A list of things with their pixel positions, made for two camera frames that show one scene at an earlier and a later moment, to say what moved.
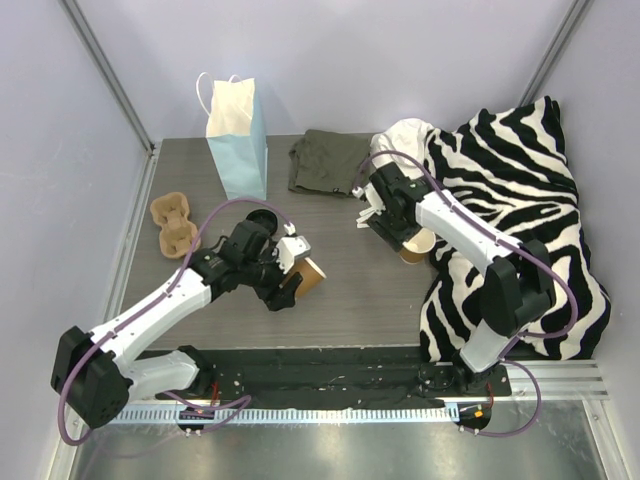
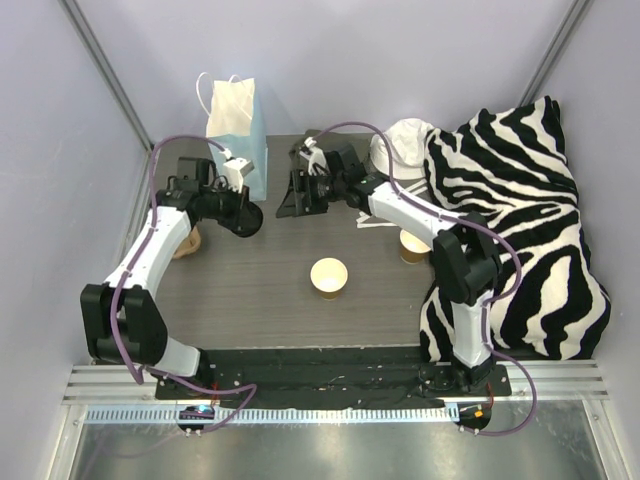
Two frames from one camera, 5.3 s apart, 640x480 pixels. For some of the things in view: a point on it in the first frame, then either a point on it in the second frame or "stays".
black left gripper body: x=279 y=288 → x=245 y=216
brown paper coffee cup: x=312 y=276 → x=329 y=275
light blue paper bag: x=236 y=134 stays
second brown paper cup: x=417 y=246 stays
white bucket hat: x=407 y=136 stays
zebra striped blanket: x=512 y=167 stays
